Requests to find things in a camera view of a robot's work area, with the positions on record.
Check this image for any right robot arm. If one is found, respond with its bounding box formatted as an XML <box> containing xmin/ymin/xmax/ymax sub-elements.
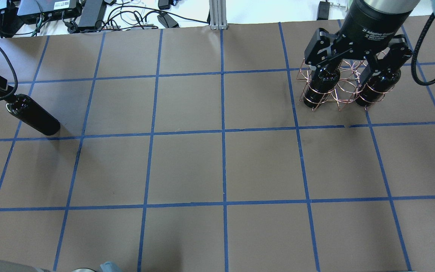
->
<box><xmin>304</xmin><ymin>0</ymin><xmax>435</xmax><ymax>86</ymax></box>

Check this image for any copper wire wine basket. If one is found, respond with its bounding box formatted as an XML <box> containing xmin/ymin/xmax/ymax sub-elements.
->
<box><xmin>296</xmin><ymin>51</ymin><xmax>395</xmax><ymax>111</ymax></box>

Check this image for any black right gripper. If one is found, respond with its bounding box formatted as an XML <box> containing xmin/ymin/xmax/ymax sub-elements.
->
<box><xmin>304</xmin><ymin>0</ymin><xmax>419</xmax><ymax>72</ymax></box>

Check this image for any black power brick top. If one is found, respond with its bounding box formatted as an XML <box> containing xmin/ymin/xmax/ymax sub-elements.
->
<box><xmin>157</xmin><ymin>13</ymin><xmax>180</xmax><ymax>29</ymax></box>

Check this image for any black braided right gripper cable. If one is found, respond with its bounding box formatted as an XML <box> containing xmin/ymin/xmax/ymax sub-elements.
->
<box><xmin>411</xmin><ymin>13</ymin><xmax>435</xmax><ymax>86</ymax></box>

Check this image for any dark wine bottle left slot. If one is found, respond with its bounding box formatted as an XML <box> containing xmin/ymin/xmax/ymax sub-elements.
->
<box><xmin>303</xmin><ymin>63</ymin><xmax>340</xmax><ymax>110</ymax></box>

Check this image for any dark wine bottle slot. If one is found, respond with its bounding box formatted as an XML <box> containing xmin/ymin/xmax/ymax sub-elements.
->
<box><xmin>355</xmin><ymin>65</ymin><xmax>401</xmax><ymax>107</ymax></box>
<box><xmin>303</xmin><ymin>63</ymin><xmax>340</xmax><ymax>110</ymax></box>

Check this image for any dark wine bottle moved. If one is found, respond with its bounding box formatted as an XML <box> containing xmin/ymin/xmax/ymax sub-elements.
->
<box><xmin>6</xmin><ymin>94</ymin><xmax>61</xmax><ymax>136</ymax></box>

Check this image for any dark wine bottle right slot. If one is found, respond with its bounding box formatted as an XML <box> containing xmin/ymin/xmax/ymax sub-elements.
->
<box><xmin>355</xmin><ymin>65</ymin><xmax>401</xmax><ymax>107</ymax></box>

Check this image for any black power adapter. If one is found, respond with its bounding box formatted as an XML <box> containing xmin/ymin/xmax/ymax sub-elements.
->
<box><xmin>316</xmin><ymin>0</ymin><xmax>331</xmax><ymax>21</ymax></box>

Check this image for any aluminium frame post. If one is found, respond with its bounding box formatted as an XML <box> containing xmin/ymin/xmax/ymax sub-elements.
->
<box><xmin>209</xmin><ymin>0</ymin><xmax>228</xmax><ymax>30</ymax></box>

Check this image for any black power brick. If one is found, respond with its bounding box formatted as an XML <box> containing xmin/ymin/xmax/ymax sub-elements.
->
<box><xmin>157</xmin><ymin>13</ymin><xmax>180</xmax><ymax>29</ymax></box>
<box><xmin>77</xmin><ymin>0</ymin><xmax>106</xmax><ymax>32</ymax></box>

